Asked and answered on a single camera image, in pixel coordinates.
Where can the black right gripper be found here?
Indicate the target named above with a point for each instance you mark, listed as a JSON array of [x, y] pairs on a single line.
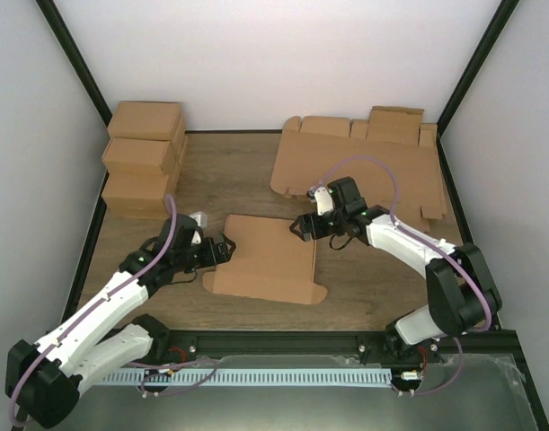
[[305, 235]]

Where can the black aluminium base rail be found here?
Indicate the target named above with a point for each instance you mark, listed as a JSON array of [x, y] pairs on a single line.
[[368, 346]]

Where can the right black frame post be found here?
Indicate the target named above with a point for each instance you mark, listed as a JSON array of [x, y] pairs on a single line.
[[483, 49]]

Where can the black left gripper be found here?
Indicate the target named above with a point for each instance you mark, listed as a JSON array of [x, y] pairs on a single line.
[[212, 258]]

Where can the upright cardboard sheet at back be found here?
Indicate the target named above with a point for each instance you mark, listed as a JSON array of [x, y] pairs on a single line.
[[392, 124]]

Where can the black frame post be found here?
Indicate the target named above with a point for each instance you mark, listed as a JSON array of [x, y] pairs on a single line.
[[67, 42], [483, 49]]

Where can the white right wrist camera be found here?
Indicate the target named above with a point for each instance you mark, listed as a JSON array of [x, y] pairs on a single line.
[[322, 198]]

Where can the light blue slotted cable duct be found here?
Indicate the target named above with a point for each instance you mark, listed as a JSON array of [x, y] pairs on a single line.
[[301, 377]]

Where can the stack of flat cardboard sheets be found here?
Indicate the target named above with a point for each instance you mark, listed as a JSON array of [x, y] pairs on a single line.
[[317, 150]]

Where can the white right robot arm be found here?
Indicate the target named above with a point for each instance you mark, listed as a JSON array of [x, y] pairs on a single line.
[[461, 292]]

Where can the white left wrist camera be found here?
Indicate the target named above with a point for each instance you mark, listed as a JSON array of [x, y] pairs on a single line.
[[201, 220]]

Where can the cardboard box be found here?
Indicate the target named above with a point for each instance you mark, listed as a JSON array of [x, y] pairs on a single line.
[[269, 263], [138, 156], [140, 196], [149, 120]]

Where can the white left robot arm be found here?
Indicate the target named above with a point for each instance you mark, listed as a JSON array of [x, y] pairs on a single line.
[[47, 378]]

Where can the left black frame post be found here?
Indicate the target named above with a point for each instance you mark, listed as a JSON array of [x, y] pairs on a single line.
[[67, 42]]

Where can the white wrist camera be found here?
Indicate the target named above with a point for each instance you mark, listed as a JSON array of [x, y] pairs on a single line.
[[322, 198], [201, 220]]

